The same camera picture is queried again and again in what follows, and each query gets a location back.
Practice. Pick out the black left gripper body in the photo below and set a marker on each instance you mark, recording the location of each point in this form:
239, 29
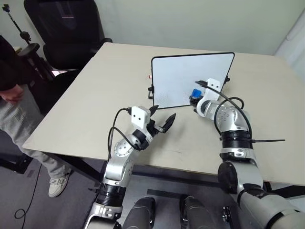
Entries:
152, 130

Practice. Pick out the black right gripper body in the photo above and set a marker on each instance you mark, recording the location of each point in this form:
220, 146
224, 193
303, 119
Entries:
198, 101

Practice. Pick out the blue whiteboard eraser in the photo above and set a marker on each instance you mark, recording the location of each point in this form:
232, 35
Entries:
196, 93

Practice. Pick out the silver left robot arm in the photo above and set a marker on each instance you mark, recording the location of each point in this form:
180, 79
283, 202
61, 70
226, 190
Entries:
119, 164

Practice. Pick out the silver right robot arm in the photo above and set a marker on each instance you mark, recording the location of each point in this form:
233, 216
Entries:
230, 117

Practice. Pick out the black whiteboard stand clip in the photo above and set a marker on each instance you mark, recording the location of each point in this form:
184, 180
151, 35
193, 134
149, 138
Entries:
150, 93
227, 79

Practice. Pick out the black framed whiteboard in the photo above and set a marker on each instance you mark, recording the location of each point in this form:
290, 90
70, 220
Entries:
186, 78

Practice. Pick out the person's bare hand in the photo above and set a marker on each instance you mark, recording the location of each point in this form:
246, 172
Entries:
13, 94

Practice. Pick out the black zip tie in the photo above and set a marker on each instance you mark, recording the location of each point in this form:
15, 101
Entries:
269, 141

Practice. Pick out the dark rounded robot leg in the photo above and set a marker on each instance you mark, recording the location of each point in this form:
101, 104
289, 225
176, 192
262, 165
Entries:
140, 213
194, 212

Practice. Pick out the white sneaker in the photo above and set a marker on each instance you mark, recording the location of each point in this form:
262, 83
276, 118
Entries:
57, 184

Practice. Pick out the black office chair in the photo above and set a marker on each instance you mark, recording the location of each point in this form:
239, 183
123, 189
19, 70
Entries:
66, 33

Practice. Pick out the person's grey trousers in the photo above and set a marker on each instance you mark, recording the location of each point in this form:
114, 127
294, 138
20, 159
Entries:
21, 128

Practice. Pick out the black floor base bar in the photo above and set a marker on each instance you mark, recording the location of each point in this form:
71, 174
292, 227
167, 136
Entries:
14, 162

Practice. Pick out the person's black jacket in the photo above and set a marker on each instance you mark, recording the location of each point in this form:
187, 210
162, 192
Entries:
8, 64

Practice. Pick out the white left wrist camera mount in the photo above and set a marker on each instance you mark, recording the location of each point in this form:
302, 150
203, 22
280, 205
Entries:
140, 117

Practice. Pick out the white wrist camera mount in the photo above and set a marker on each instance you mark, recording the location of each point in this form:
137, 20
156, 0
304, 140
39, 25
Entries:
211, 91
140, 117

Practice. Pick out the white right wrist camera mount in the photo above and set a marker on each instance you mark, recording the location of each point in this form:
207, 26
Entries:
211, 91

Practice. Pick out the black table frame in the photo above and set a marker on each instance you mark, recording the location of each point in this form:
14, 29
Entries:
81, 167

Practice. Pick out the black metal bracket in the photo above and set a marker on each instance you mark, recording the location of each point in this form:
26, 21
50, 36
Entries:
226, 217

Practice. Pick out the black camera tripod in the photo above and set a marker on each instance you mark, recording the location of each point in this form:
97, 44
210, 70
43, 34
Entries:
17, 25

